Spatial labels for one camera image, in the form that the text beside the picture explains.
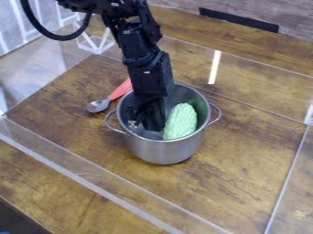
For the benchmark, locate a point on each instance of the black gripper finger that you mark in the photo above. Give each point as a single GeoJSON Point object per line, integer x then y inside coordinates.
{"type": "Point", "coordinates": [154, 121]}
{"type": "Point", "coordinates": [139, 114]}

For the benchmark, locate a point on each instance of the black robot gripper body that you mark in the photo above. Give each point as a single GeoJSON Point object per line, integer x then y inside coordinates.
{"type": "Point", "coordinates": [150, 73]}

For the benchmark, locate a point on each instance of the green bumpy gourd toy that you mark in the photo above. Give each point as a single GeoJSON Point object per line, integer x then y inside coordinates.
{"type": "Point", "coordinates": [181, 122]}

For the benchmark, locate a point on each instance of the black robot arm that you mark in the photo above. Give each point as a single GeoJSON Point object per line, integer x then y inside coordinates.
{"type": "Point", "coordinates": [137, 33]}

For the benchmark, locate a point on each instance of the silver metal pot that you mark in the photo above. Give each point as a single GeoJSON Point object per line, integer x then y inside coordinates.
{"type": "Point", "coordinates": [146, 144]}

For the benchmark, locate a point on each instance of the black strip on table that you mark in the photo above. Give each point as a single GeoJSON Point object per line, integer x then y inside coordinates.
{"type": "Point", "coordinates": [244, 21]}

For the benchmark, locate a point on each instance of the red-handled metal spoon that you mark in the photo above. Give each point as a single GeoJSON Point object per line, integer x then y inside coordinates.
{"type": "Point", "coordinates": [98, 106]}

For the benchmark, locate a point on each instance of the clear acrylic corner bracket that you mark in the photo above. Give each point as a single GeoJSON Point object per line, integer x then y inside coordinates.
{"type": "Point", "coordinates": [94, 44]}

